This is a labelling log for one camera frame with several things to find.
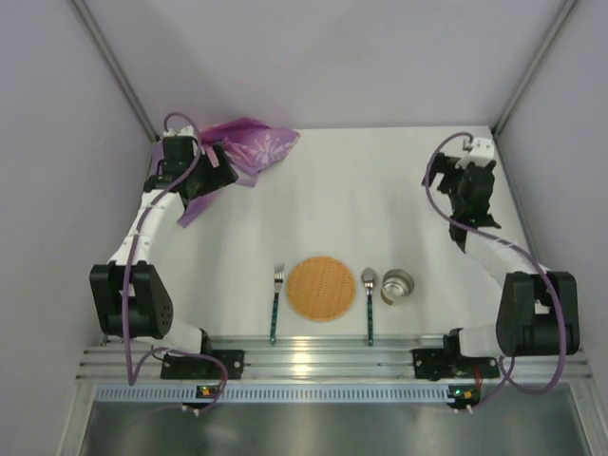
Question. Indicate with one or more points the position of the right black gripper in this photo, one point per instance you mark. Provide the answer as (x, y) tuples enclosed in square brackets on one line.
[(446, 177)]

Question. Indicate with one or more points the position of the spoon with green handle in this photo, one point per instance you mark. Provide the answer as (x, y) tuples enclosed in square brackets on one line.
[(369, 278)]

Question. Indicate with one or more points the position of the left aluminium frame post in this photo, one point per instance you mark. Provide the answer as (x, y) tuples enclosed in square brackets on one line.
[(105, 50)]

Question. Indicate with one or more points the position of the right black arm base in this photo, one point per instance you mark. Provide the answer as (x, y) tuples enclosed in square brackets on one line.
[(438, 364)]

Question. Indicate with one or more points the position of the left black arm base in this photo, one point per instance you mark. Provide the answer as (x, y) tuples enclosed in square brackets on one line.
[(189, 368)]

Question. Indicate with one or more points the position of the aluminium mounting rail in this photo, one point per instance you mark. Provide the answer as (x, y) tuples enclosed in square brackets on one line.
[(318, 359)]

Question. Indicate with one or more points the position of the round woven wicker plate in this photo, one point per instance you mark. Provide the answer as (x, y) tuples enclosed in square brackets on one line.
[(320, 288)]

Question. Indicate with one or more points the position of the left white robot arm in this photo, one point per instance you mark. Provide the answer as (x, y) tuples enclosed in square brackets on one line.
[(131, 300)]

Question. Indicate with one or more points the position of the fork with green handle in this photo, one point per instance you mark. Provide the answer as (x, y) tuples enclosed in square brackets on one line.
[(279, 275)]

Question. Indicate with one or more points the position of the aluminium frame post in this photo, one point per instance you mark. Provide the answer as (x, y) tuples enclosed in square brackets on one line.
[(105, 50), (531, 69)]

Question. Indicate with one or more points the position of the metal cup with wood band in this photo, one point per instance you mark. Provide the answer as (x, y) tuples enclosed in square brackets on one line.
[(397, 285)]

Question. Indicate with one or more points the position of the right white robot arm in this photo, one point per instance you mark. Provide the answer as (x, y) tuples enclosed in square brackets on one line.
[(538, 310)]

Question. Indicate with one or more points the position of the purple printed placemat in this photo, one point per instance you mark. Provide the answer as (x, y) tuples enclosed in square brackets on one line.
[(251, 147)]

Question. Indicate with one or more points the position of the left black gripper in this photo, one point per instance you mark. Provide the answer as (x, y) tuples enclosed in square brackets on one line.
[(215, 164)]

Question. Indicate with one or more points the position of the right aluminium frame post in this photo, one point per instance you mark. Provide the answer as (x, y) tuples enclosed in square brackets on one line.
[(531, 69)]

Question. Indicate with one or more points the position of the perforated grey cable duct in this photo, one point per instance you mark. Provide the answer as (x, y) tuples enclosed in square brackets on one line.
[(287, 393)]

